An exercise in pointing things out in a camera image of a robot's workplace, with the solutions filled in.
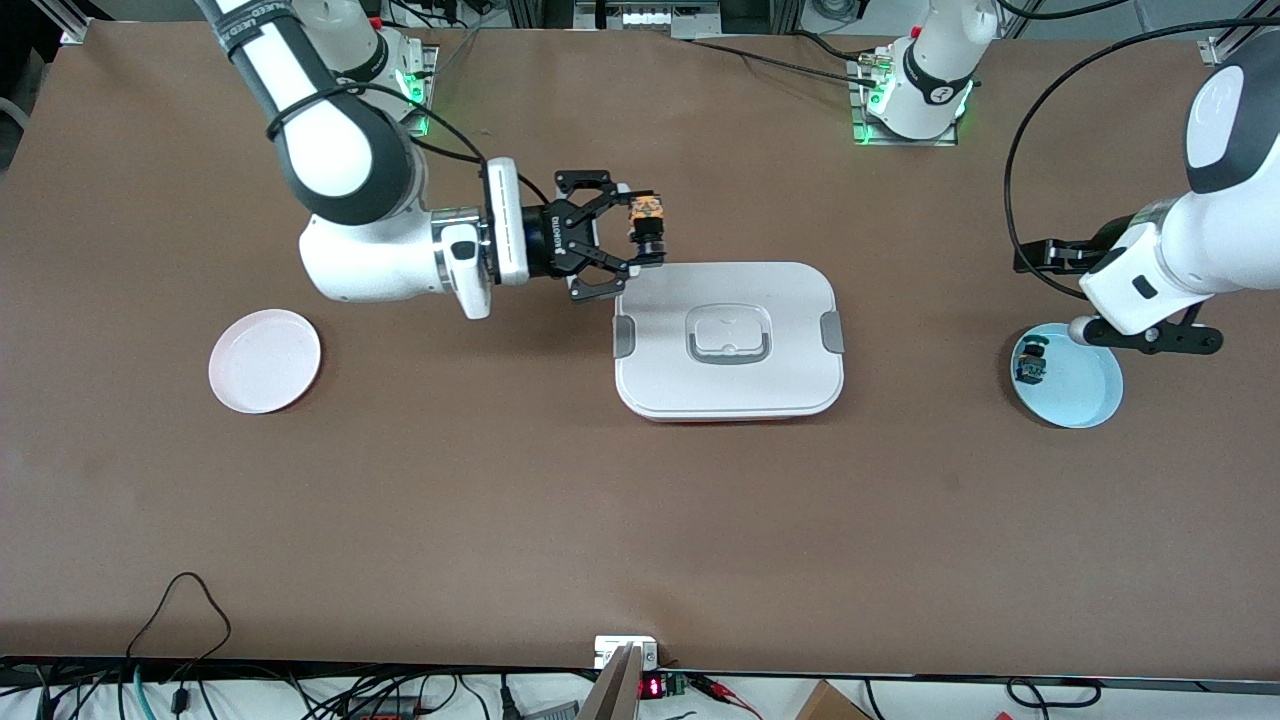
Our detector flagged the grey metal rack unit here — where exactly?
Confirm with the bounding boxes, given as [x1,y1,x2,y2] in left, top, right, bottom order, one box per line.
[575,0,723,39]

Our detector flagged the thin black looped cable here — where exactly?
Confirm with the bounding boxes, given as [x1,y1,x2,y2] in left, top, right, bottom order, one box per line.
[125,572,233,666]

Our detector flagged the white metal clamp block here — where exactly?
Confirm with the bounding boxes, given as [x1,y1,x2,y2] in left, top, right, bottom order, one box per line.
[594,636,659,671]

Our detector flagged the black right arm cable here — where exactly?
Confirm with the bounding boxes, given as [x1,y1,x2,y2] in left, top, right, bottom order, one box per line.
[265,80,551,207]

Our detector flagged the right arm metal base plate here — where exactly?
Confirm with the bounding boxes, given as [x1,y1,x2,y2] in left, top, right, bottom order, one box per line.
[395,45,441,138]

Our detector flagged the black power adapter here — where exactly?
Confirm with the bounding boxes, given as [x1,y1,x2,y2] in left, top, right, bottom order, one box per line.
[340,695,421,720]

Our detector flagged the light blue round plate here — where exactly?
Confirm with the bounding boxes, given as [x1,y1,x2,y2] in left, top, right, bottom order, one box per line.
[1010,322,1125,430]

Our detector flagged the black coiled cable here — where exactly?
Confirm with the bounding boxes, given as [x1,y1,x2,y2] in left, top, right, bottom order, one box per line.
[1005,678,1103,708]

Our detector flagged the brown cardboard box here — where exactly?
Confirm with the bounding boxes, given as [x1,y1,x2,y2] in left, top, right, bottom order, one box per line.
[795,680,871,720]

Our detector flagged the white lunch box grey clips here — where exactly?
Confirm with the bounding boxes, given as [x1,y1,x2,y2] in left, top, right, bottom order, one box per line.
[612,262,846,424]

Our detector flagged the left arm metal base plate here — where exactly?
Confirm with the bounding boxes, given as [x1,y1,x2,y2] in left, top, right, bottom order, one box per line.
[850,50,959,148]

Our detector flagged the aluminium frame profile with bracket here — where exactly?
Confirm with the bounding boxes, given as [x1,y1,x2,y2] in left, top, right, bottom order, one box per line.
[1200,0,1280,67]

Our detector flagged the red clip test leads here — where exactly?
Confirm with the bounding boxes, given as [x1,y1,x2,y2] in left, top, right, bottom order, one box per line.
[690,675,763,720]

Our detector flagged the orange push button switch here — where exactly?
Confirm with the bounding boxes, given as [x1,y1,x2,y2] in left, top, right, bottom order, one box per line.
[627,195,669,269]

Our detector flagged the aluminium camera mount bar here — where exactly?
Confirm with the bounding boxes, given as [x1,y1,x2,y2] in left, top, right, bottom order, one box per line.
[575,643,643,720]

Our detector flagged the teal cable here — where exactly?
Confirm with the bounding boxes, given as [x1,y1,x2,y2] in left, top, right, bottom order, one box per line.
[118,665,153,720]

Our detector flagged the short aluminium frame profile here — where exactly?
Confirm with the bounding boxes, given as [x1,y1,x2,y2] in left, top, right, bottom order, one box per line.
[30,0,91,46]

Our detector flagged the black base power cable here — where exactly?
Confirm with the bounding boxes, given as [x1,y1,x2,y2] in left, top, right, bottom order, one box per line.
[690,30,881,81]

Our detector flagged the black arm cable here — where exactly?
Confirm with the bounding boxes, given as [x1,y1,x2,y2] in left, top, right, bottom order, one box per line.
[265,80,551,207]
[1004,18,1280,301]

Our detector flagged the black table edge trim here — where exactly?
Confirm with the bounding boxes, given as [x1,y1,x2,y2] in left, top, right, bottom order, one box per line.
[0,655,1280,696]

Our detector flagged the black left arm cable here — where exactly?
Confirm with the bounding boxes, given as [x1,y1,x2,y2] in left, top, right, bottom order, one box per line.
[1004,18,1280,301]

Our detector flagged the pink round plate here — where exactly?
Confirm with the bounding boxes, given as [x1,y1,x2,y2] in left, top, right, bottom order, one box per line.
[208,308,323,415]

